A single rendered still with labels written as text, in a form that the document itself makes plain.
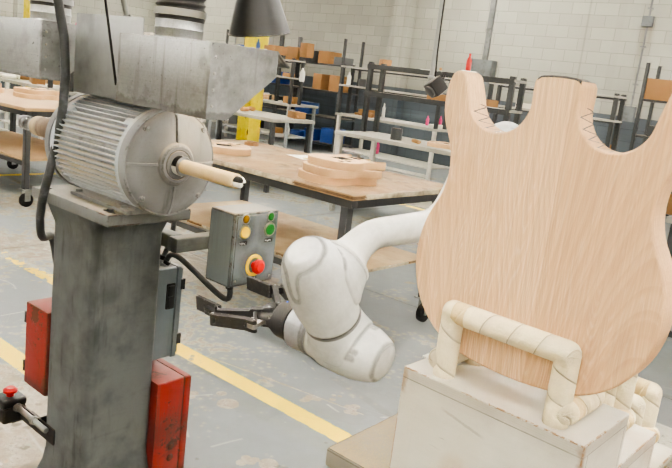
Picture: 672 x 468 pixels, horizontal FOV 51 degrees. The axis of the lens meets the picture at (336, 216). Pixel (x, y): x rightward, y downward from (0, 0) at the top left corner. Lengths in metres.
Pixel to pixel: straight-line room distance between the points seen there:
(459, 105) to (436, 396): 0.40
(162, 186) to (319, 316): 0.65
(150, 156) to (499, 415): 0.99
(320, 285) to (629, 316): 0.46
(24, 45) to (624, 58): 11.42
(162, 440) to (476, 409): 1.29
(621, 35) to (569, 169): 11.89
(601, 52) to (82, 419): 11.66
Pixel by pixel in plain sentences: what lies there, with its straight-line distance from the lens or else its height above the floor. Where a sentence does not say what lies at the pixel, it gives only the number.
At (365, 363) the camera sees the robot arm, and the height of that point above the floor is 1.03.
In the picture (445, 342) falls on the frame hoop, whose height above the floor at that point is 1.15.
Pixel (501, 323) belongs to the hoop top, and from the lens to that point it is 0.95.
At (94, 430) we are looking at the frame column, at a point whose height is 0.53.
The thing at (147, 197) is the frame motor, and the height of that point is 1.17.
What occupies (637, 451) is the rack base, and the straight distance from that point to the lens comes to 1.15.
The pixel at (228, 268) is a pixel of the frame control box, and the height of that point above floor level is 0.97.
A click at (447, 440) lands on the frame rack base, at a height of 1.03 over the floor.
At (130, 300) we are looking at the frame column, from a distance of 1.89.
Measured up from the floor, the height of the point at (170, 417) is 0.50.
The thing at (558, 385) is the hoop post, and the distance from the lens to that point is 0.92.
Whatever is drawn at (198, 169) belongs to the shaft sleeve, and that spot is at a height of 1.26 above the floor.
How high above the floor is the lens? 1.50
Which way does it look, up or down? 11 degrees down
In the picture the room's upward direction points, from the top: 7 degrees clockwise
